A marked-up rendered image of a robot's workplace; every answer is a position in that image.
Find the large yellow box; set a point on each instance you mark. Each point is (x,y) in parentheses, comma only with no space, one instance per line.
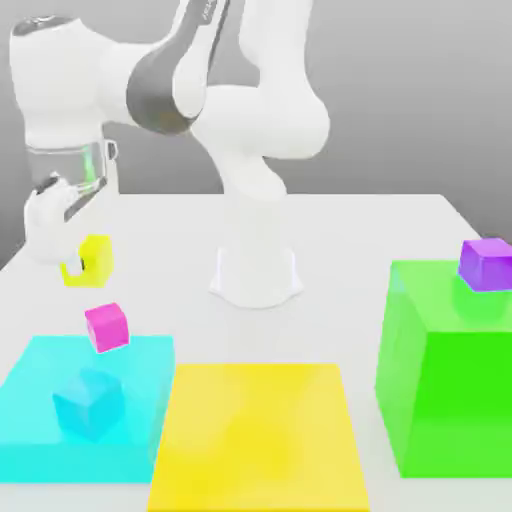
(256,436)

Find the small magenta cube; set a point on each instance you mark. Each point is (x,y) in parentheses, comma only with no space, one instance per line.
(108,328)

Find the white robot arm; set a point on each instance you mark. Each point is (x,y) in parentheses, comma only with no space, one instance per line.
(256,132)

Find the large cyan box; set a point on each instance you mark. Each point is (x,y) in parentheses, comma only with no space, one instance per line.
(36,460)

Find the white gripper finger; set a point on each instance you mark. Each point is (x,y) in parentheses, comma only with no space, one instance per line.
(74,265)

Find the small yellow cube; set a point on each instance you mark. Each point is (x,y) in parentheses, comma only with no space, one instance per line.
(98,256)

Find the small purple cube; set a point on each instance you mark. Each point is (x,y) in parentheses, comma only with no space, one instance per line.
(486,264)

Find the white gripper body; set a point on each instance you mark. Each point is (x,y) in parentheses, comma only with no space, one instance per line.
(46,224)

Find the large green box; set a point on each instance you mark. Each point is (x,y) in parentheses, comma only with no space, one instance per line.
(460,400)

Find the small cyan cube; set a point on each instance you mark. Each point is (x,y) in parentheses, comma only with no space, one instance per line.
(90,408)

